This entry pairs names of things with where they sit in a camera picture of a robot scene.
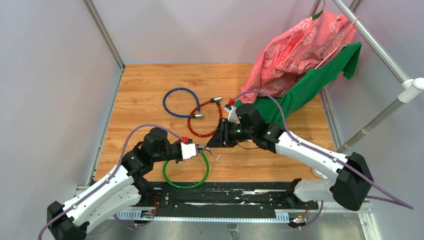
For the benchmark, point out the pink patterned garment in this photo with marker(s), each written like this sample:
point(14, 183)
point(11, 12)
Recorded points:
point(292, 54)

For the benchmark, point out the pink clothes hanger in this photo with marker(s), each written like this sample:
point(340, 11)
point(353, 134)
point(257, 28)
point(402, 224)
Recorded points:
point(327, 55)

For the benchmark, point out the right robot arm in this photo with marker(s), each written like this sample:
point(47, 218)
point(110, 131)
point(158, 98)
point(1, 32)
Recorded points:
point(346, 177)

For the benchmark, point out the red cable lock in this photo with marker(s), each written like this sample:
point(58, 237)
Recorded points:
point(206, 127)

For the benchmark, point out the blue cable lock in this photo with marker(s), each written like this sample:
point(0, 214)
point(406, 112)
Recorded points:
point(182, 99)

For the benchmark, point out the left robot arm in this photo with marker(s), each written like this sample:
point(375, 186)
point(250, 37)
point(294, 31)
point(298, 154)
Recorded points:
point(122, 187)

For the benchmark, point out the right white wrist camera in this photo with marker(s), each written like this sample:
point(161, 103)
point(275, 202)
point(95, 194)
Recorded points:
point(231, 110)

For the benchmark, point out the metal clothes rack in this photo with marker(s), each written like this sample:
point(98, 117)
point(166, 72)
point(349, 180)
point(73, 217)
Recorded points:
point(394, 145)

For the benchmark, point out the green cable lock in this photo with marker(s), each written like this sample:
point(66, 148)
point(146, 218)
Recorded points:
point(187, 184)

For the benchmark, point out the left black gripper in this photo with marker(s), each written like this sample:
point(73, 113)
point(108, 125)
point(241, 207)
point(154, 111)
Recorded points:
point(178, 142)

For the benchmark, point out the green t-shirt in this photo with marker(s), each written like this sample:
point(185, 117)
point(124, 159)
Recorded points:
point(309, 85)

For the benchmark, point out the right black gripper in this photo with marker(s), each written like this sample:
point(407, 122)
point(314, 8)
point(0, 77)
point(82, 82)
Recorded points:
point(221, 138)

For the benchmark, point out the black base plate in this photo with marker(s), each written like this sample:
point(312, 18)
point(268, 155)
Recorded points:
point(226, 201)

